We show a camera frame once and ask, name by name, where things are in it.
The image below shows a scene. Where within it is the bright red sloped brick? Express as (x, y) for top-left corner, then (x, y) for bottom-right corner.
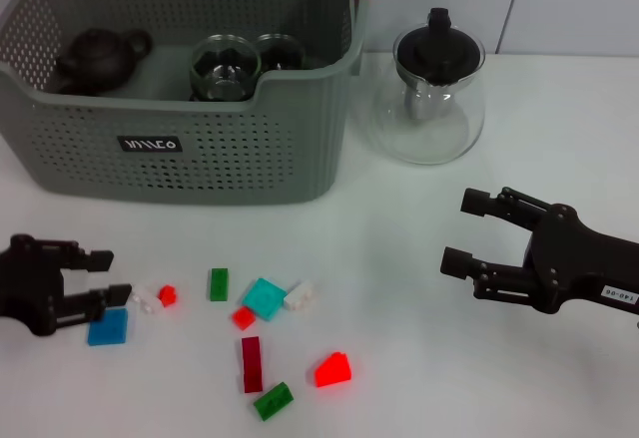
(313, 351), (353, 388)

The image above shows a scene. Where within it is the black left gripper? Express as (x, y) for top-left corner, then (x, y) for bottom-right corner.
(0, 233), (132, 338)

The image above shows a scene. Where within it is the green thick brick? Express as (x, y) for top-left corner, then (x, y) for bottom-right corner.
(252, 381), (295, 422)

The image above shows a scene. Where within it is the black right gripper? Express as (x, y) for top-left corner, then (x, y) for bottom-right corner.
(440, 187), (639, 315)

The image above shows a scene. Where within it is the dark red long brick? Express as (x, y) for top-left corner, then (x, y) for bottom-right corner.
(241, 336), (264, 394)

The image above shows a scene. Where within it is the dark clay teapot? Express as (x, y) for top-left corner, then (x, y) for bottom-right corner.
(54, 28), (154, 96)

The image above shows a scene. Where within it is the grey perforated storage bin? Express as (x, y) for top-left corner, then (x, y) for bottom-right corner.
(0, 0), (373, 208)

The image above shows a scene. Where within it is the teal square plate brick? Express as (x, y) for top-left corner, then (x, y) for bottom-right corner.
(241, 276), (288, 323)

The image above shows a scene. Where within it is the glass teapot black lid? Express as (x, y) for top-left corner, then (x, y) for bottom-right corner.
(348, 7), (487, 166)

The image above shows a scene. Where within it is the green flat brick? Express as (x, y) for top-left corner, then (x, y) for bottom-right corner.
(208, 267), (231, 302)

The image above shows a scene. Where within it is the white studded brick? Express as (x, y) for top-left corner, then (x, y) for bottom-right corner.
(283, 280), (317, 312)
(130, 282), (164, 314)

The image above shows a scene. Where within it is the blue square plate brick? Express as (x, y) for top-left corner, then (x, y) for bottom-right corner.
(87, 307), (129, 347)

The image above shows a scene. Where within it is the small red flat brick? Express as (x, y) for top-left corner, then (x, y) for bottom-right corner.
(230, 306), (257, 331)

